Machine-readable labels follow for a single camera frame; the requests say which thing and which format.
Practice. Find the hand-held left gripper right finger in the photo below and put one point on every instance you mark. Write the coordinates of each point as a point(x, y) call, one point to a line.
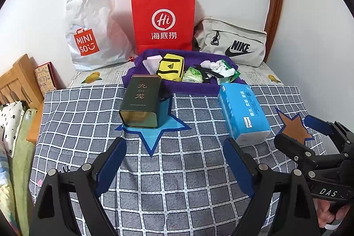
point(240, 167)

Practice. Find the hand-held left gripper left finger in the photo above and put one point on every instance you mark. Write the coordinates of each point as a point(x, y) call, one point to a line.
point(109, 167)

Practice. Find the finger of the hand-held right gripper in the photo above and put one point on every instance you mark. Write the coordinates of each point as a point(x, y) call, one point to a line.
point(318, 124)
point(293, 149)

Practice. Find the green snack packet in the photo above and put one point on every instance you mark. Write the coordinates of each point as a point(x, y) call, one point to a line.
point(233, 74)

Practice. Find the purple cloth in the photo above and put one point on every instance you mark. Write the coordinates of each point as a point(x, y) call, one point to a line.
point(188, 88)

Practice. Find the green tissue pack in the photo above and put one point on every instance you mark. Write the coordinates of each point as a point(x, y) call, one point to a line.
point(193, 76)

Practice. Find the yellow zip pouch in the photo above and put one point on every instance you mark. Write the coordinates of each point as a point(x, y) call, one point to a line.
point(168, 67)

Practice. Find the person's right hand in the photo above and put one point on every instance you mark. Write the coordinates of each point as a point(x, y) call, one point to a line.
point(323, 211)

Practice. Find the blue tissue pack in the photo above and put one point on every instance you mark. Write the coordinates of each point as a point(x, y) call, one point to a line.
point(243, 111)

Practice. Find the grey checked blanket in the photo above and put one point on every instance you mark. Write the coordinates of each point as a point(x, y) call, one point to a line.
point(177, 169)

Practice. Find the dark green tin box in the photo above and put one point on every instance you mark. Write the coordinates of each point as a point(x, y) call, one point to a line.
point(138, 103)

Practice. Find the pale green quilt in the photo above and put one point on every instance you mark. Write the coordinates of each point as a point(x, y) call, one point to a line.
point(23, 164)

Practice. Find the newspaper print bed sheet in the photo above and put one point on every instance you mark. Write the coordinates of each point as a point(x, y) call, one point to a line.
point(110, 77)

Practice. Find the pale blue quilt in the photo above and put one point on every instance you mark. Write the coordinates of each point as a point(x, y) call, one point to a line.
point(4, 183)

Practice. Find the white floral pillow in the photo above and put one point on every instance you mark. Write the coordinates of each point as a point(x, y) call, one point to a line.
point(11, 120)

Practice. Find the brown patterned box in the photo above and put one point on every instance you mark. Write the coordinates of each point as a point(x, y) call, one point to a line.
point(45, 78)

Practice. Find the grey waist bag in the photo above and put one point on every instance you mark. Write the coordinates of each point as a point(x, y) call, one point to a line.
point(243, 34)

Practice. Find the wooden headboard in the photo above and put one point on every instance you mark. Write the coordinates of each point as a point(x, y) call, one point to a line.
point(19, 78)

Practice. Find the white plastic shopping bag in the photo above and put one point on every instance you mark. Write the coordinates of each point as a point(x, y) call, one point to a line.
point(91, 12)

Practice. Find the red paper shopping bag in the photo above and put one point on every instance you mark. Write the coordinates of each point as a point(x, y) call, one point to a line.
point(163, 3)

